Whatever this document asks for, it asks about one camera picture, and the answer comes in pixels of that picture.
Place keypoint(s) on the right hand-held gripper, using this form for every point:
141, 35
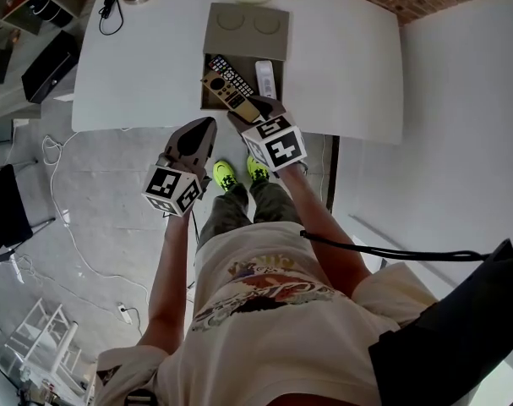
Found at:
277, 146

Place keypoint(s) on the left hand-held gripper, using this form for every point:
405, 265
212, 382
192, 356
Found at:
171, 188

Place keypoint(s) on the gold remote control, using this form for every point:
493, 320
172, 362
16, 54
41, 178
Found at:
228, 95

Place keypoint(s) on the white remote control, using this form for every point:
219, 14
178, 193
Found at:
265, 78

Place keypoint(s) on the black remote control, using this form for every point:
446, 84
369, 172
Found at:
228, 71

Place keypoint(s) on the grey storage box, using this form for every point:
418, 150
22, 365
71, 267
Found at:
247, 40

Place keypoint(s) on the person's left forearm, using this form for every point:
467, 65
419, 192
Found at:
167, 277

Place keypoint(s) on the person's right forearm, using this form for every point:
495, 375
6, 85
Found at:
315, 218

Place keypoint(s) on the black metal cash box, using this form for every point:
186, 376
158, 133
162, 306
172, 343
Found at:
49, 68

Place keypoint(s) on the person's left neon shoe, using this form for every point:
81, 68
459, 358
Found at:
224, 176

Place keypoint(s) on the person's neon shoe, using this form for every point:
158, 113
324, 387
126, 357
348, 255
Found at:
224, 176
258, 169

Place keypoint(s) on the person's right neon shoe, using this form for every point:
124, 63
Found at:
258, 169

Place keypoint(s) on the white power strip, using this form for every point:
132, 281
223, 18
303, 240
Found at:
125, 313

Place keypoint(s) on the grey side table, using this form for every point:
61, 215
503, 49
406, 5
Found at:
11, 106

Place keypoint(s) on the black bottle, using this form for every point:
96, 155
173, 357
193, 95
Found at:
53, 13

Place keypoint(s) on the black office chair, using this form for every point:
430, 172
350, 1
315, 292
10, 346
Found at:
2, 210

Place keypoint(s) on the person's white printed T-shirt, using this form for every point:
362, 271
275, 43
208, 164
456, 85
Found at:
281, 345

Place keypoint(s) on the white metal rack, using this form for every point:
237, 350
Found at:
40, 332

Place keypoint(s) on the black body-worn camera rig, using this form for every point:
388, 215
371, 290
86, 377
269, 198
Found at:
450, 332

